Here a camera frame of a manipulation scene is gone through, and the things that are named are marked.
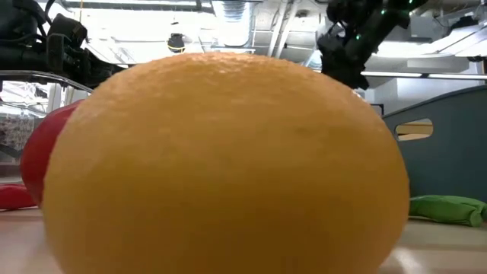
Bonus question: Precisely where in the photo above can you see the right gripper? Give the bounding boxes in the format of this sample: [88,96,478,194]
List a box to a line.
[317,22,377,91]

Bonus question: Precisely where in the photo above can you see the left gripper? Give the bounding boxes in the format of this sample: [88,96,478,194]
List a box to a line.
[45,13,127,91]

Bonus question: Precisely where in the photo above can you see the red tomato with green leaf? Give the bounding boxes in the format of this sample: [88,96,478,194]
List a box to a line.
[19,99,85,207]

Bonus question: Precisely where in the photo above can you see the large orange citrus fruit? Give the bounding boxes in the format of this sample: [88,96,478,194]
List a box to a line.
[40,51,412,274]

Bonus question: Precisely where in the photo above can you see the green pea pod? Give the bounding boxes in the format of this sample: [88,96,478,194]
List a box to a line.
[408,194,487,228]

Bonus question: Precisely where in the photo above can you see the long ceiling light strip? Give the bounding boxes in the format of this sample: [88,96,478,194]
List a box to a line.
[359,70,487,81]

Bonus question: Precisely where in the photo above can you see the grey ceiling air unit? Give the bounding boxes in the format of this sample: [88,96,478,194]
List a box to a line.
[409,14,460,43]

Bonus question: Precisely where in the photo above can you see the clear plastic bin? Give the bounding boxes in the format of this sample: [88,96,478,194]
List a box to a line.
[0,69,94,187]

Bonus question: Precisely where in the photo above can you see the blue plastic basket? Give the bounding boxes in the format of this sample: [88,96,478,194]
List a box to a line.
[381,84,487,204]

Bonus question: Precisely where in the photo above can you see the long red chili pepper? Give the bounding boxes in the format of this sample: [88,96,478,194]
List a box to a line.
[0,183,38,212]

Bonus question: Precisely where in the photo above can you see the black dome ceiling camera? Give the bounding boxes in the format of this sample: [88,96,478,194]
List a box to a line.
[167,33,186,54]

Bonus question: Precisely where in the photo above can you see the ribbed silver ventilation duct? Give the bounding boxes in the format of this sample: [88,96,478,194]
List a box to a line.
[211,0,255,49]

